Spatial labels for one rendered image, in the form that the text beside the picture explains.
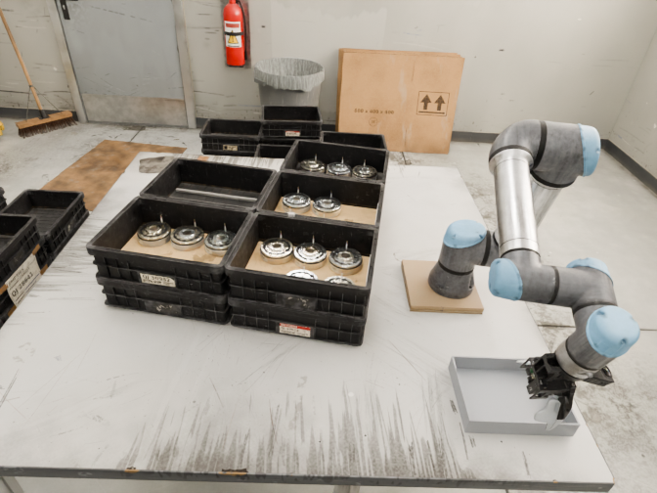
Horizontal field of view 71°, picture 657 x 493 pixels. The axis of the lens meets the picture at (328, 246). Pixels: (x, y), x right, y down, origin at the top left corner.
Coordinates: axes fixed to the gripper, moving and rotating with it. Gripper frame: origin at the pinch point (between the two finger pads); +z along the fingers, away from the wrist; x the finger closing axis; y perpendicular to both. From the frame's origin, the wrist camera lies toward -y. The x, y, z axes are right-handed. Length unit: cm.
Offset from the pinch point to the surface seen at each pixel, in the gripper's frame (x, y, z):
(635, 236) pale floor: -154, -185, 137
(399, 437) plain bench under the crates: 4.5, 30.0, 14.5
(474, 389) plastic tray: -7.9, 7.1, 17.9
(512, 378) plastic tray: -11.2, -4.9, 18.9
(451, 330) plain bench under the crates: -28.8, 7.1, 24.8
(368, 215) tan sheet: -75, 28, 25
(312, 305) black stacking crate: -29, 50, 10
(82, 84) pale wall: -336, 240, 156
